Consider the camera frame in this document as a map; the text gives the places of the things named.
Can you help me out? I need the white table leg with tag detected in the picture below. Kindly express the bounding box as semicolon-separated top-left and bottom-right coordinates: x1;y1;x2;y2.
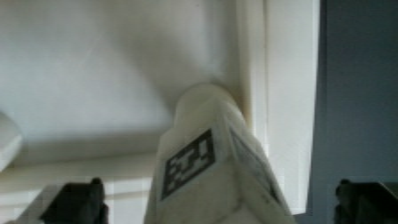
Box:
143;84;296;224

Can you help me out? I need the white square tabletop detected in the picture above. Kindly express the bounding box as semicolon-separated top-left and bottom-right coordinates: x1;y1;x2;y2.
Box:
0;0;319;224

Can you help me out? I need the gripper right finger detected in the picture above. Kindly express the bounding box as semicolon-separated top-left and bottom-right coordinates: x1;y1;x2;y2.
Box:
333;179;398;224

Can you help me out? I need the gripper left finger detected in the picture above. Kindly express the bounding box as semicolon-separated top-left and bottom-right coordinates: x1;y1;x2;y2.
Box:
38;178;108;224

